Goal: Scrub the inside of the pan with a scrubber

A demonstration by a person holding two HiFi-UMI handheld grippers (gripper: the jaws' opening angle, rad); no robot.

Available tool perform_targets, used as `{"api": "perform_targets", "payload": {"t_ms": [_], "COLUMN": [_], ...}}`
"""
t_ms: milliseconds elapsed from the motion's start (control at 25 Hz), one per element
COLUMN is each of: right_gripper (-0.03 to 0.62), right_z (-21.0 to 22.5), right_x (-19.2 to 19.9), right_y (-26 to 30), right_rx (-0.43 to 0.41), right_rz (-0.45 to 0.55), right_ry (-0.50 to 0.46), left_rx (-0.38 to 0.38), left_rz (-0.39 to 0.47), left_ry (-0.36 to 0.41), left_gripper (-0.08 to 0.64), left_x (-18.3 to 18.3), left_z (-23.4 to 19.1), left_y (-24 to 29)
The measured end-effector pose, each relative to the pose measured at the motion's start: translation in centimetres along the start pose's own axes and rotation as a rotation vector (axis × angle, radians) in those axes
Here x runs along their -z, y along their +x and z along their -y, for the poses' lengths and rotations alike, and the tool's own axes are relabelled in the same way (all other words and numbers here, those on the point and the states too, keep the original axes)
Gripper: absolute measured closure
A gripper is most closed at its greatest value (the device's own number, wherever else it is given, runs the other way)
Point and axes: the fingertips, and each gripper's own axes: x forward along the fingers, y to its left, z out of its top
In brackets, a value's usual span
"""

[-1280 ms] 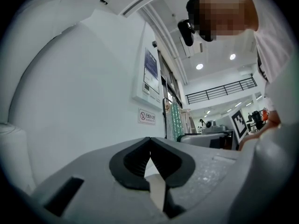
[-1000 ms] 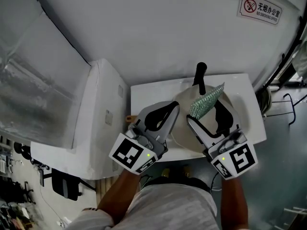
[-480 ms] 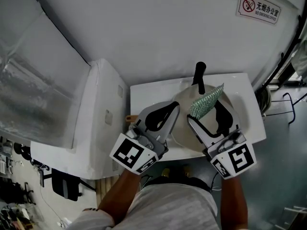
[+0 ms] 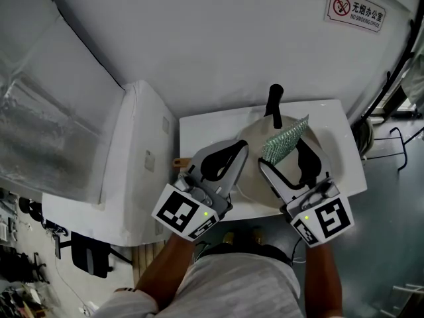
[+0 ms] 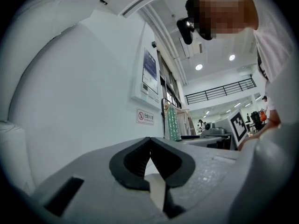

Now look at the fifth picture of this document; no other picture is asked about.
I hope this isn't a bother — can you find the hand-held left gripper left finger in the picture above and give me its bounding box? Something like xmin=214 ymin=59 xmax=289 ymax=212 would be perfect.
xmin=31 ymin=136 xmax=169 ymax=224

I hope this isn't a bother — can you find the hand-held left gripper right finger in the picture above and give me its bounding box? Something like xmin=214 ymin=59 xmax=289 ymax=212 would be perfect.
xmin=150 ymin=138 xmax=239 ymax=224

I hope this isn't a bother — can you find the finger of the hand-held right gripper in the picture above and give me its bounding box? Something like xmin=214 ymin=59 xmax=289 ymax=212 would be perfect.
xmin=181 ymin=135 xmax=232 ymax=147

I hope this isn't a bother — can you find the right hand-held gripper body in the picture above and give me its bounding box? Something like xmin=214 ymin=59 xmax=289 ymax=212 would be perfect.
xmin=214 ymin=108 xmax=249 ymax=149

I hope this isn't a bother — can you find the beige pan with black handle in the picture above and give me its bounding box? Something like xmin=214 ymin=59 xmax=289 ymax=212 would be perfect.
xmin=149 ymin=173 xmax=167 ymax=212

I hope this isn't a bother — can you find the person's right forearm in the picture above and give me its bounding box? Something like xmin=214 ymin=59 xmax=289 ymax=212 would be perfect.
xmin=238 ymin=110 xmax=282 ymax=151

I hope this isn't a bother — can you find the black office chair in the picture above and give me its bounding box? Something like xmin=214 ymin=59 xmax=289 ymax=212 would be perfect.
xmin=250 ymin=111 xmax=262 ymax=132

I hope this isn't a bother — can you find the black railing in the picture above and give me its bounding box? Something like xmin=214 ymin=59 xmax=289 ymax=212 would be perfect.
xmin=184 ymin=77 xmax=257 ymax=105

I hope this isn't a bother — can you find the white no-smoking sign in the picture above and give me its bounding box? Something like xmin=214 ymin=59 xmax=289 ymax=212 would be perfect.
xmin=136 ymin=108 xmax=155 ymax=126

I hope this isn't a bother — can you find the black-framed window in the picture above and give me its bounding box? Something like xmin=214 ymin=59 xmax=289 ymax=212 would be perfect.
xmin=157 ymin=51 xmax=184 ymax=109

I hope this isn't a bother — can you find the white floor plan sheet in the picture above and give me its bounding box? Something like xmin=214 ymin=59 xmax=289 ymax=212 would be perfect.
xmin=142 ymin=67 xmax=159 ymax=84

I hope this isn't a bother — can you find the person's white shirt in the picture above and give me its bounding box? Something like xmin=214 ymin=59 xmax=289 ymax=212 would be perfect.
xmin=253 ymin=13 xmax=296 ymax=84

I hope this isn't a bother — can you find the blue poster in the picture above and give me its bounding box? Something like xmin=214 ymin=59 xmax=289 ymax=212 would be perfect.
xmin=143 ymin=48 xmax=157 ymax=76

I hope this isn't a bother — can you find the person's head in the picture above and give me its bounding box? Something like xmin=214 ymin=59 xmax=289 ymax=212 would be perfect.
xmin=185 ymin=0 xmax=260 ymax=41

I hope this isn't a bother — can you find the right hand-held gripper camera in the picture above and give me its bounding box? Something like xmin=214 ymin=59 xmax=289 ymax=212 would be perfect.
xmin=201 ymin=122 xmax=226 ymax=136

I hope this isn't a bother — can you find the black head-worn camera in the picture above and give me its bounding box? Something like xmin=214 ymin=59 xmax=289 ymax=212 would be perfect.
xmin=176 ymin=17 xmax=196 ymax=45

